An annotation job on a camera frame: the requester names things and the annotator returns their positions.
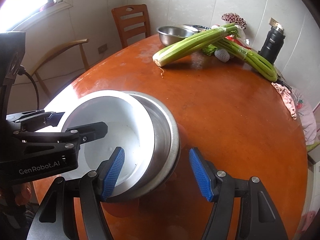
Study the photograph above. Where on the window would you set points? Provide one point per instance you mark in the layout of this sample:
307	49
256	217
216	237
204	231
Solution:
25	12

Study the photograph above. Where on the black thermos bottle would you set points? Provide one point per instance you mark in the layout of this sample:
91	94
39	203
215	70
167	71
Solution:
271	45

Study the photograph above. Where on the pink frilly cloth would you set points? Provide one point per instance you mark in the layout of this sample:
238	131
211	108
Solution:
287	100

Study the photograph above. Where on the red paper bowl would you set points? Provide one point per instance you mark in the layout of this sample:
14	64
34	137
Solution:
112	110

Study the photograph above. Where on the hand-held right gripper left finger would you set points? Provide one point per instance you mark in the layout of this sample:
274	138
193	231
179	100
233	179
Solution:
113	175

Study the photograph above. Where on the curved-back wooden chair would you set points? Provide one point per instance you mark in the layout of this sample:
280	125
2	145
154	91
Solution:
75	42

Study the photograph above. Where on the green cloth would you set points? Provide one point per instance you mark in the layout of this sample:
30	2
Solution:
313	146

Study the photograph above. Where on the brown slatted wooden chair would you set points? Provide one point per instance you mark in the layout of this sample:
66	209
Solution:
140	11

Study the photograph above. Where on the metal pan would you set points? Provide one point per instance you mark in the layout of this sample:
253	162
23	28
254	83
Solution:
165	130

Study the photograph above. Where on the red plastic bag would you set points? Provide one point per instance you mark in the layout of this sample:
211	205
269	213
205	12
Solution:
236	38

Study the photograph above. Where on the deep stainless steel bowl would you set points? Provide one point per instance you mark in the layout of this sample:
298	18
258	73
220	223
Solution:
172	36

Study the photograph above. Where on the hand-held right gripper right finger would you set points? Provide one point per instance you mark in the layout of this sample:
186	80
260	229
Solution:
200	175

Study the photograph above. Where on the wall power socket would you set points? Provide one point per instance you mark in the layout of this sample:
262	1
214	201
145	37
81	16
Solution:
273	21

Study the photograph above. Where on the pink strawberry print garment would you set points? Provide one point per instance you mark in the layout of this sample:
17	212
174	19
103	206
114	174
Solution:
307	117

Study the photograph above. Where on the fruit in white foam net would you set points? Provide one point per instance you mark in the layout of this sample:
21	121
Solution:
222	55

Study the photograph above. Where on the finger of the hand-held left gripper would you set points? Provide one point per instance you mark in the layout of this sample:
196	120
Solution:
47	117
92	131

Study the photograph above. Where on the low wall socket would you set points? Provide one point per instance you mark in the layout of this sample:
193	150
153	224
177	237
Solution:
102	48

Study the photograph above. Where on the person's left hand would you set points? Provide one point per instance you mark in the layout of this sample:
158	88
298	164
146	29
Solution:
23	193

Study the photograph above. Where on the dark floral clothing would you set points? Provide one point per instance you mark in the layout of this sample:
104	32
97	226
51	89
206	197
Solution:
12	220

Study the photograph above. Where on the celery bunch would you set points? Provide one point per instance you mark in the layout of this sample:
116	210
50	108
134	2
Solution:
255	61
190	45

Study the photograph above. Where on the green leafy vegetable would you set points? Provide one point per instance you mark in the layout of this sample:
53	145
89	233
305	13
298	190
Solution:
208	49

